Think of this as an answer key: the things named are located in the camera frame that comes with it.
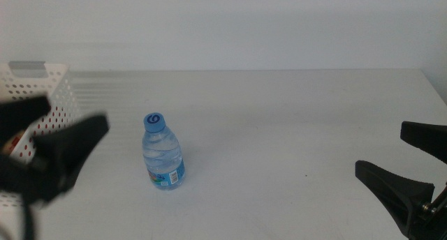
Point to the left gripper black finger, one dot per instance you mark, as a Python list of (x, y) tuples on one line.
[(77, 139), (21, 116)]

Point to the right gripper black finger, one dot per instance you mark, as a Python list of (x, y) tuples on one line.
[(398, 194), (429, 137)]

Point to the clear water bottle blue cap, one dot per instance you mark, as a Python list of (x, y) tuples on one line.
[(162, 156)]

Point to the white perforated plastic basket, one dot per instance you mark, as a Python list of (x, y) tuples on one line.
[(56, 72)]

